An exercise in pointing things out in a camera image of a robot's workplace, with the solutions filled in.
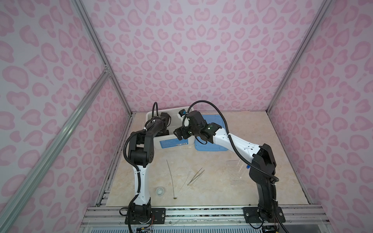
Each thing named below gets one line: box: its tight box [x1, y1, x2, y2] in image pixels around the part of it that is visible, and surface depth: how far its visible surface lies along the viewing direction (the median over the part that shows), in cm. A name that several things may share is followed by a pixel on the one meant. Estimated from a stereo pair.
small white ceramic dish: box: [155, 186, 165, 197], surface depth 81 cm
